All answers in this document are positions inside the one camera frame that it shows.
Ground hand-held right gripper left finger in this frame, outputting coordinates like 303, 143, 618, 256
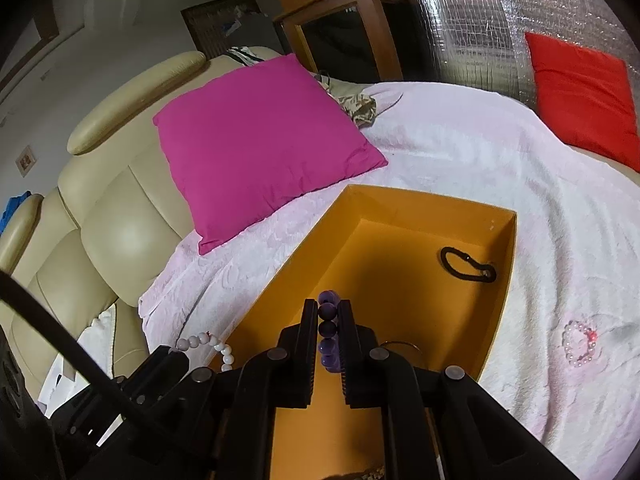
125, 297, 321, 480

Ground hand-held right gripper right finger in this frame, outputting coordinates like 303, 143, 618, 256
339, 299, 581, 480

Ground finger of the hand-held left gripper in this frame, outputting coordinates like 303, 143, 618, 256
120, 344, 193, 406

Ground purple bead bracelet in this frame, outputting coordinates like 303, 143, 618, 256
316, 289, 343, 373

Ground thin wire bangle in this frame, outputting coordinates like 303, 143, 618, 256
377, 341, 423, 366

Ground white bead bracelet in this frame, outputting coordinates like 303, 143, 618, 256
175, 331, 235, 373

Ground orange cardboard box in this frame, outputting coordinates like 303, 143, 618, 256
220, 183, 518, 480

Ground black hair tie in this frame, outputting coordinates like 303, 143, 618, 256
440, 246, 497, 283

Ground white paper sheets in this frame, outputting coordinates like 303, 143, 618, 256
37, 305, 121, 406

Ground beige leather sofa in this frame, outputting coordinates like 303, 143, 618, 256
0, 46, 281, 411

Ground magenta pillow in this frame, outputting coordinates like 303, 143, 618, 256
152, 53, 389, 256

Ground pale pink blanket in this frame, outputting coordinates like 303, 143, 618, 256
137, 80, 640, 480

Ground blue garment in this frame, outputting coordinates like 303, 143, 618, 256
0, 192, 31, 236

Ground patterned cloth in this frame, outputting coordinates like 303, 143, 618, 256
312, 72, 378, 128

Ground wooden cabinet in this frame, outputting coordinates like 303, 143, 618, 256
262, 0, 431, 81

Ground dark wicker chest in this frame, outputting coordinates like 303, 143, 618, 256
182, 0, 276, 61

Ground red pillow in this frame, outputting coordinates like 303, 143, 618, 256
524, 32, 640, 173

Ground silver foil insulation sheet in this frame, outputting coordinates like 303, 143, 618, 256
395, 0, 640, 111

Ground black cable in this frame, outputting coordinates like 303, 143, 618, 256
0, 270, 151, 426

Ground pink bead bracelet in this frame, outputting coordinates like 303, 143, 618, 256
563, 321, 601, 368

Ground small wall picture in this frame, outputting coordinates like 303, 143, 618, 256
15, 145, 37, 177

